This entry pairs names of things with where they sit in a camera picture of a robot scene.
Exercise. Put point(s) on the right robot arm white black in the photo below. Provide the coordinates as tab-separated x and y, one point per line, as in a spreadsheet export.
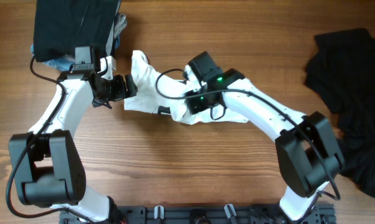
308	154

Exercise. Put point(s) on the black garment pile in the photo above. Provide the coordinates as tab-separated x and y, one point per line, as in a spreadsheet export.
342	72

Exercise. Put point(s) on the white Puma t-shirt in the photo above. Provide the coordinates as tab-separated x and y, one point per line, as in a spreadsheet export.
159	94

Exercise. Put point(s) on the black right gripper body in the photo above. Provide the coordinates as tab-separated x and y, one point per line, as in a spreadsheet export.
201	102

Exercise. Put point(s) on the folded dark navy garment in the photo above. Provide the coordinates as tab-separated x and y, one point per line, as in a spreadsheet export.
62	25

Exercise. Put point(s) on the folded blue jeans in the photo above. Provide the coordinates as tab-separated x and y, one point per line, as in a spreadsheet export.
62	57

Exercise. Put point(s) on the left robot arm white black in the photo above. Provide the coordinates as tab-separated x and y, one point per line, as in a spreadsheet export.
47	173

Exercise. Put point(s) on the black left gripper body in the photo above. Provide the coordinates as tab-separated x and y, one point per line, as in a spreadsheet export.
114	89

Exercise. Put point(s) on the folded grey garment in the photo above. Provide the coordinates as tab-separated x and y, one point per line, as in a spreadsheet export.
114	38

